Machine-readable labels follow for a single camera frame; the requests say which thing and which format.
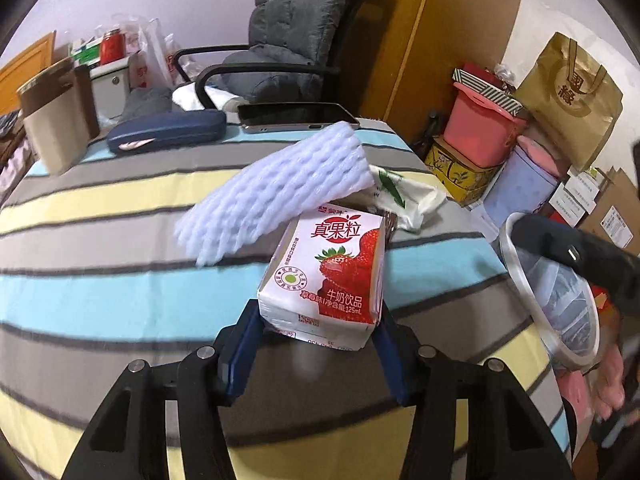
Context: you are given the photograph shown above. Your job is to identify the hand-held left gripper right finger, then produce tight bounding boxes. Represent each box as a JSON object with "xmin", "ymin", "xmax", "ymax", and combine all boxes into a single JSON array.
[{"xmin": 369, "ymin": 300, "xmax": 576, "ymax": 480}]

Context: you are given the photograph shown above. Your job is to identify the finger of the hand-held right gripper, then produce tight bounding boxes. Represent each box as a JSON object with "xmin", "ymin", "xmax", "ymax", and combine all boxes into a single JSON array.
[{"xmin": 510, "ymin": 212, "xmax": 640, "ymax": 318}]

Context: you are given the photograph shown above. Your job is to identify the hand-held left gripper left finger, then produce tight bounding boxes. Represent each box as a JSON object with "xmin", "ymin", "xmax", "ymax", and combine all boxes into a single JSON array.
[{"xmin": 61, "ymin": 299, "xmax": 266, "ymax": 480}]

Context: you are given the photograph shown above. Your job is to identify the white trash bin with liner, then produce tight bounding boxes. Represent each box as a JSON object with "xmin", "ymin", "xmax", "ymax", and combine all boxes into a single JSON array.
[{"xmin": 498, "ymin": 212, "xmax": 601, "ymax": 376}]

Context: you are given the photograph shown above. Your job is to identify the strawberry milk carton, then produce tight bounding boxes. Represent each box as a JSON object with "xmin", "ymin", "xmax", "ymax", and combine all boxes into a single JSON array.
[{"xmin": 257, "ymin": 205, "xmax": 387, "ymax": 353}]

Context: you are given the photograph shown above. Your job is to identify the stack of white boxes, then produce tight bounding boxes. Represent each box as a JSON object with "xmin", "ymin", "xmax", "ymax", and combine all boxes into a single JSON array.
[{"xmin": 550, "ymin": 165, "xmax": 616, "ymax": 226}]

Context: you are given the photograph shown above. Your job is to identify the pale blue bucket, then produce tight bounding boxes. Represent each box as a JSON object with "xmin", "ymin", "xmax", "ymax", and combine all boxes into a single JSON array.
[{"xmin": 482, "ymin": 147, "xmax": 563, "ymax": 233}]

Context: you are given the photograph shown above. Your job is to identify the cardboard box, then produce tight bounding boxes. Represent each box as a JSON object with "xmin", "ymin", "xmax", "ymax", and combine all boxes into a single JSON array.
[{"xmin": 580, "ymin": 167, "xmax": 640, "ymax": 251}]

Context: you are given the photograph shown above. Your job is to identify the yellow floral box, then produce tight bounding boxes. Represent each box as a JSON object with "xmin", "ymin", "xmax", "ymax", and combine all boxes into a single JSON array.
[{"xmin": 425, "ymin": 135, "xmax": 506, "ymax": 207}]

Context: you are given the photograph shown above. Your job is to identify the pink plastic bucket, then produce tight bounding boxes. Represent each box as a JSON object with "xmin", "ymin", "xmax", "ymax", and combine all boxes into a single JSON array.
[{"xmin": 442, "ymin": 85, "xmax": 528, "ymax": 168}]

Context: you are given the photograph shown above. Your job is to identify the gold paper bag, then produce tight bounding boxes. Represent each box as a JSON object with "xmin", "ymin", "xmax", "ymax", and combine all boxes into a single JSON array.
[{"xmin": 514, "ymin": 32, "xmax": 625, "ymax": 173}]

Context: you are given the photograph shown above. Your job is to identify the white bag with green print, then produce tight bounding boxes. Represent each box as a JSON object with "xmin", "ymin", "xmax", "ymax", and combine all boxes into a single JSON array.
[{"xmin": 367, "ymin": 164, "xmax": 447, "ymax": 233}]

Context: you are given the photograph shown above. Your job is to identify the striped gift box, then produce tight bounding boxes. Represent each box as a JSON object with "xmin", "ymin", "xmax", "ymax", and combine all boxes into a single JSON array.
[{"xmin": 451, "ymin": 62, "xmax": 523, "ymax": 118}]

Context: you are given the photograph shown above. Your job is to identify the white foam fruit net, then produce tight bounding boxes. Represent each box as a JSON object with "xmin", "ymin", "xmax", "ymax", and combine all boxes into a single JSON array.
[{"xmin": 174, "ymin": 120, "xmax": 376, "ymax": 267}]

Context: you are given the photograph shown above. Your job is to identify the wooden wardrobe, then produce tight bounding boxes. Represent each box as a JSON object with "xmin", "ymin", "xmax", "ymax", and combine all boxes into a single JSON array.
[{"xmin": 350, "ymin": 0, "xmax": 528, "ymax": 146}]

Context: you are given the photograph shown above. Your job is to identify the blue glasses case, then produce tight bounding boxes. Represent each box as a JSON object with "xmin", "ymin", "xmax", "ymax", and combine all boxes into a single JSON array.
[{"xmin": 106, "ymin": 109, "xmax": 228, "ymax": 156}]

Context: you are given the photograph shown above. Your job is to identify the smartphone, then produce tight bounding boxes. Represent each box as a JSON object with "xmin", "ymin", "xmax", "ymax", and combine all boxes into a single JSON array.
[{"xmin": 236, "ymin": 101, "xmax": 361, "ymax": 134}]

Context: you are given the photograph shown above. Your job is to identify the white tissue on chair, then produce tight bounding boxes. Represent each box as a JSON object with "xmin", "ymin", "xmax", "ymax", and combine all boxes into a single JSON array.
[{"xmin": 172, "ymin": 82, "xmax": 236, "ymax": 111}]

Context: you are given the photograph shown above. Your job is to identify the black office chair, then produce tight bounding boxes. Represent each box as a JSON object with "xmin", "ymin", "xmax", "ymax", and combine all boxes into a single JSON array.
[{"xmin": 172, "ymin": 0, "xmax": 388, "ymax": 111}]

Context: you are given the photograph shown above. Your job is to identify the brown blanket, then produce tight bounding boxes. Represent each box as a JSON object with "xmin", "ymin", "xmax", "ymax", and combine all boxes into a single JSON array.
[{"xmin": 0, "ymin": 115, "xmax": 26, "ymax": 181}]

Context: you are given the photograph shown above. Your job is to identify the white plastic bag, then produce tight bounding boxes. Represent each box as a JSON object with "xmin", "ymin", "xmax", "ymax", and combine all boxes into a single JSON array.
[{"xmin": 127, "ymin": 17, "xmax": 176, "ymax": 93}]

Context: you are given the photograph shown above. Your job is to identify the red can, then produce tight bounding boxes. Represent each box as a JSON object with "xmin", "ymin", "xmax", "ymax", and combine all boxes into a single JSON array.
[{"xmin": 99, "ymin": 29, "xmax": 123, "ymax": 65}]

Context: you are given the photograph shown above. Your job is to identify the grey chair cushion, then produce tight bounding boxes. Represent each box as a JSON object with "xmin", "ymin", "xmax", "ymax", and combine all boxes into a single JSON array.
[{"xmin": 220, "ymin": 0, "xmax": 373, "ymax": 103}]

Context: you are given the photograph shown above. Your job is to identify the green and white boxes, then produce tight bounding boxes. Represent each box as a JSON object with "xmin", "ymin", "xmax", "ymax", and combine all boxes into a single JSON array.
[{"xmin": 70, "ymin": 37, "xmax": 103, "ymax": 68}]

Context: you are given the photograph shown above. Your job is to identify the wooden bed headboard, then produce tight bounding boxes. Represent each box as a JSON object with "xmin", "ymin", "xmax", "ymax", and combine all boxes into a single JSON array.
[{"xmin": 0, "ymin": 30, "xmax": 57, "ymax": 116}]

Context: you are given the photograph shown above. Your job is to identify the beige mug with brown handle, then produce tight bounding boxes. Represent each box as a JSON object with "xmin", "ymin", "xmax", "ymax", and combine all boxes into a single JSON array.
[{"xmin": 16, "ymin": 55, "xmax": 101, "ymax": 177}]

